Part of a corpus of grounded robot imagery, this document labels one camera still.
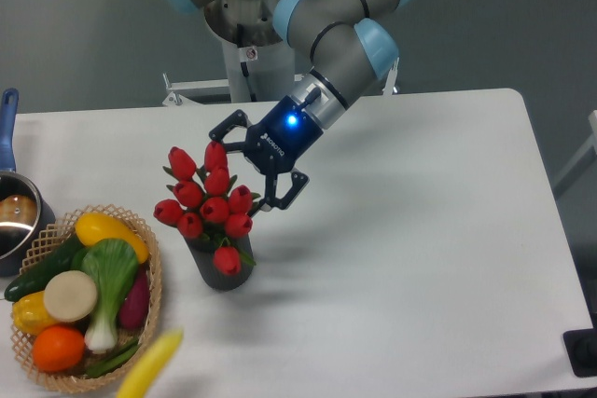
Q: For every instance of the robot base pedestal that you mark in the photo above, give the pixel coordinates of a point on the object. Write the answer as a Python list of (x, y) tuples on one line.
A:
[(260, 66)]

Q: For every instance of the purple sweet potato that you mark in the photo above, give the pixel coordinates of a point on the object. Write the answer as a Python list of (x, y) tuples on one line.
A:
[(133, 312)]

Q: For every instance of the dark grey ribbed vase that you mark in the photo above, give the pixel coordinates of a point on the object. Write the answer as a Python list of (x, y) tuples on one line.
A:
[(224, 263)]

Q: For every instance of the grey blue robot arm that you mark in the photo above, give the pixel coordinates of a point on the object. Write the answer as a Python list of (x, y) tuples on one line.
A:
[(312, 58)]

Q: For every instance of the woven wicker basket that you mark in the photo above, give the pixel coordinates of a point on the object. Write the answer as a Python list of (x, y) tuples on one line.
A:
[(75, 379)]

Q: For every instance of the green bok choy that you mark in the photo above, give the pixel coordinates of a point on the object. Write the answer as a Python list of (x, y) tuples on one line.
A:
[(112, 265)]

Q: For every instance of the black device at edge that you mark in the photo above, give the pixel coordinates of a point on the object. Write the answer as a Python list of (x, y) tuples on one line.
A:
[(581, 350)]

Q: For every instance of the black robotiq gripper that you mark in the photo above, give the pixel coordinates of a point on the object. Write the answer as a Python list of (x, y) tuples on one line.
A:
[(282, 139)]

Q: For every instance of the blue handled saucepan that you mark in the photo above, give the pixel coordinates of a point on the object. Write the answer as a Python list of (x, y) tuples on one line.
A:
[(24, 212)]

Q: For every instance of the white frame at right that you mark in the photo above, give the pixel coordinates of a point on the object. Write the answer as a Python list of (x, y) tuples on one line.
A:
[(578, 163)]

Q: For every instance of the green bean pods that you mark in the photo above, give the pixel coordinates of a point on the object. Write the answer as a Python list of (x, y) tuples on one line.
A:
[(114, 361)]

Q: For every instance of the white metal mounting frame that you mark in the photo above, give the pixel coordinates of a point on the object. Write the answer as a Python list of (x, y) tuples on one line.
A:
[(217, 91)]

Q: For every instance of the yellow banana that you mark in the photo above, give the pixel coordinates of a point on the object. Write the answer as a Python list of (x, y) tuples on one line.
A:
[(139, 380)]

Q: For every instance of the orange fruit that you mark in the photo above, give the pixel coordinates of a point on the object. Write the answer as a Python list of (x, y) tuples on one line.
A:
[(58, 348)]

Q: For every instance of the red tulip bouquet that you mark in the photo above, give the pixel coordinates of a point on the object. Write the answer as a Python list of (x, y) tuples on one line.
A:
[(206, 201)]

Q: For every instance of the dark green cucumber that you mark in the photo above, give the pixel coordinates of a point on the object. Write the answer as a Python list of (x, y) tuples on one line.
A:
[(37, 277)]

